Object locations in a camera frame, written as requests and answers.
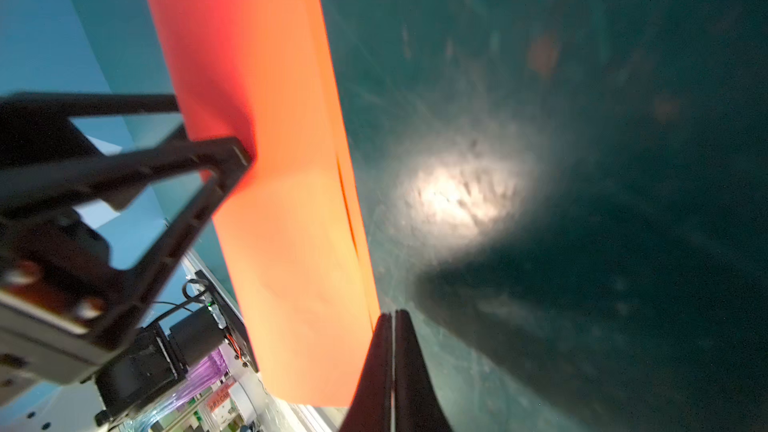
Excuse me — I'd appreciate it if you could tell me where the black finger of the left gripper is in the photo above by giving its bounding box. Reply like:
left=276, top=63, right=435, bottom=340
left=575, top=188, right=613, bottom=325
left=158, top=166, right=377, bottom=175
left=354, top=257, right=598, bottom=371
left=0, top=92, right=256, bottom=349

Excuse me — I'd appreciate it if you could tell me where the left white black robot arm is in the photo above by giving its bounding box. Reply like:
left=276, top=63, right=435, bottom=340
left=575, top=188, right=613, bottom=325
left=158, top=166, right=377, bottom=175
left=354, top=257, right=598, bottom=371
left=1, top=93, right=252, bottom=427

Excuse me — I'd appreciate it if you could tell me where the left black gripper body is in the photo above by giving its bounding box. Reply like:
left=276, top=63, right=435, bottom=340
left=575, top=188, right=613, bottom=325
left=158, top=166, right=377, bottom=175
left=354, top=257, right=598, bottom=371
left=1, top=205, right=150, bottom=402

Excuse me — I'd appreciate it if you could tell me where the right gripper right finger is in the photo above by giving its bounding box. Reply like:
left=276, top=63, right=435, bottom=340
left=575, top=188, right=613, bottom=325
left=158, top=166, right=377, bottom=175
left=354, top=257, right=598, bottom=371
left=394, top=310, right=452, bottom=432

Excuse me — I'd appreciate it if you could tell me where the red square paper sheet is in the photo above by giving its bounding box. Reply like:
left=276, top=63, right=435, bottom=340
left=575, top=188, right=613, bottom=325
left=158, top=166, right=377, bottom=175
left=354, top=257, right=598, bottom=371
left=147, top=0, right=379, bottom=407

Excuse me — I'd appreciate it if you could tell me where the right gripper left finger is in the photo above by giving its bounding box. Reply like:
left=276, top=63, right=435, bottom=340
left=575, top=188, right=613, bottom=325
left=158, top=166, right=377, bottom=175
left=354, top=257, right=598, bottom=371
left=339, top=313, right=393, bottom=432

